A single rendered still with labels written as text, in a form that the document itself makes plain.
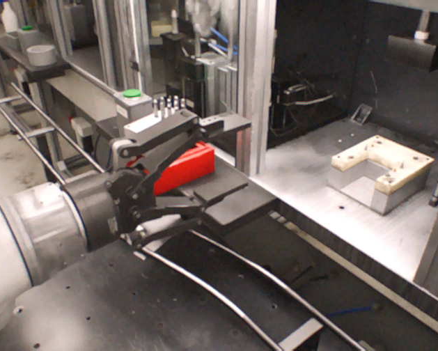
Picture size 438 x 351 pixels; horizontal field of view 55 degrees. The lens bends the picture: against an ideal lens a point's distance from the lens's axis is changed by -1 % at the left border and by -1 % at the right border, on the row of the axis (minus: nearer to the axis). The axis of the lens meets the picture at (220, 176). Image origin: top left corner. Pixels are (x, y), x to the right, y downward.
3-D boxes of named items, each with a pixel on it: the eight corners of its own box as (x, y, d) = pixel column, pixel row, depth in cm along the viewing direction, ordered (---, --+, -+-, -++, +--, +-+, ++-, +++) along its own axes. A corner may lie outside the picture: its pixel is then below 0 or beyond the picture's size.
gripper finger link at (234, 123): (190, 134, 50) (190, 129, 49) (235, 118, 53) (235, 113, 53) (205, 144, 48) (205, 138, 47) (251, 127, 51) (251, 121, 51)
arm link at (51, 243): (15, 232, 34) (84, 205, 37) (-13, 183, 40) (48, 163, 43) (42, 306, 39) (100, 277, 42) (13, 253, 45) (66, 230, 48)
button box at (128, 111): (118, 138, 102) (111, 92, 96) (146, 129, 106) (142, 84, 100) (134, 151, 97) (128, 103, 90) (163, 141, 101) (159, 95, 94)
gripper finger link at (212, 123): (182, 135, 48) (180, 111, 46) (216, 123, 50) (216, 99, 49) (189, 140, 47) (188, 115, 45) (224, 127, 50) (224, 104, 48)
